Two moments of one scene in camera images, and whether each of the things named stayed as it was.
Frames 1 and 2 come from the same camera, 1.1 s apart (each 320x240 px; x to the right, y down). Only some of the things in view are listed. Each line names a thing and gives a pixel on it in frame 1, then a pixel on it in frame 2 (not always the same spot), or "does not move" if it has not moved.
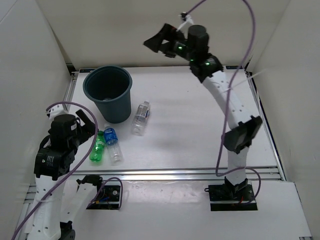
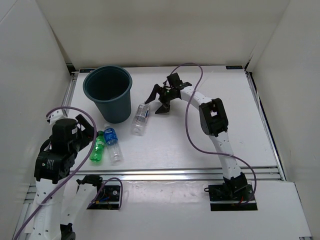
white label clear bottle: [142, 113] does not move
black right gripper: [167, 33] to [165, 107]
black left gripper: [87, 129] does not move
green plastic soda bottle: [97, 152] does not move
